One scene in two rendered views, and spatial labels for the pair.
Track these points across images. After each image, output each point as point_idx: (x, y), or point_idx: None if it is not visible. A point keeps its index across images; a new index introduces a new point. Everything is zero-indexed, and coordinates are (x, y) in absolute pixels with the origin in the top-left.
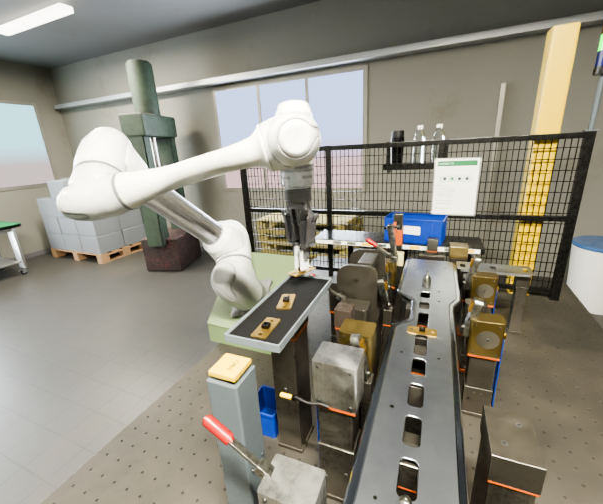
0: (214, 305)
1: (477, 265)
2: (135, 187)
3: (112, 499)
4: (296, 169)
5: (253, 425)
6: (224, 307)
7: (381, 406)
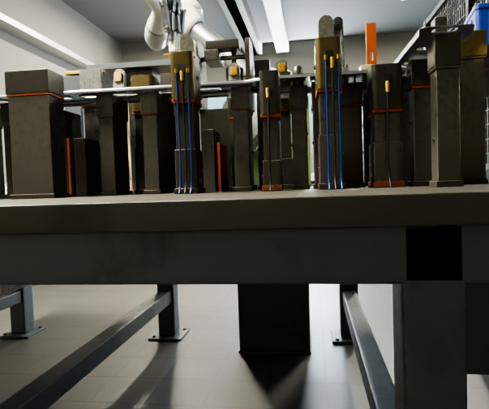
0: None
1: (318, 29)
2: (149, 18)
3: None
4: None
5: (73, 109)
6: None
7: (83, 101)
